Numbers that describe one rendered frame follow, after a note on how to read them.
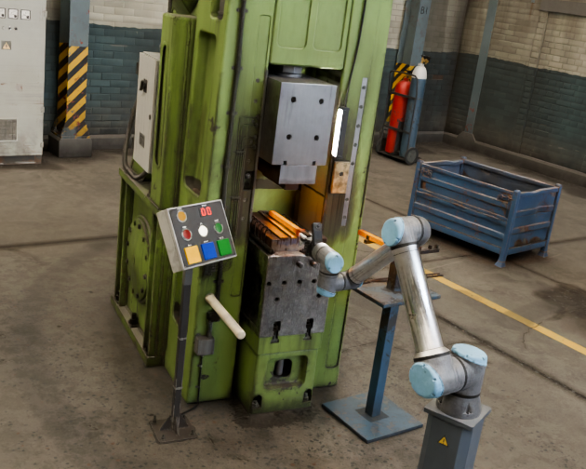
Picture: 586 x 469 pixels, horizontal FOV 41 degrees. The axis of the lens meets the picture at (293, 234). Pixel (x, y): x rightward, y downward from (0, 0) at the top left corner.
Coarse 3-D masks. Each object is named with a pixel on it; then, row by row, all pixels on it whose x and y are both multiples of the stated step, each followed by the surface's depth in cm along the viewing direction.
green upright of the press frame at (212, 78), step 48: (240, 0) 361; (192, 96) 406; (240, 96) 376; (192, 144) 414; (240, 144) 384; (192, 192) 407; (240, 192) 393; (240, 240) 403; (192, 288) 410; (240, 288) 412; (192, 336) 411; (192, 384) 418
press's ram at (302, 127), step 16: (272, 80) 377; (288, 80) 376; (304, 80) 384; (320, 80) 392; (272, 96) 377; (288, 96) 371; (304, 96) 375; (320, 96) 378; (272, 112) 378; (288, 112) 374; (304, 112) 378; (320, 112) 381; (272, 128) 378; (288, 128) 377; (304, 128) 381; (320, 128) 384; (272, 144) 378; (288, 144) 380; (304, 144) 384; (320, 144) 387; (272, 160) 379; (288, 160) 383; (304, 160) 386; (320, 160) 390
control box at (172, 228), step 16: (176, 208) 350; (192, 208) 357; (208, 208) 364; (160, 224) 350; (176, 224) 348; (192, 224) 354; (208, 224) 362; (224, 224) 369; (176, 240) 346; (192, 240) 352; (208, 240) 360; (176, 256) 347; (224, 256) 365; (176, 272) 349
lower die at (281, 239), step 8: (256, 216) 425; (264, 216) 425; (256, 224) 414; (272, 224) 414; (256, 232) 411; (264, 232) 404; (272, 232) 404; (280, 232) 404; (272, 240) 394; (280, 240) 396; (288, 240) 398; (296, 240) 400; (272, 248) 395; (280, 248) 397; (288, 248) 399; (296, 248) 401
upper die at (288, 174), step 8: (264, 160) 399; (264, 168) 399; (272, 168) 391; (280, 168) 382; (288, 168) 384; (296, 168) 386; (304, 168) 388; (312, 168) 390; (272, 176) 391; (280, 176) 384; (288, 176) 386; (296, 176) 387; (304, 176) 389; (312, 176) 391
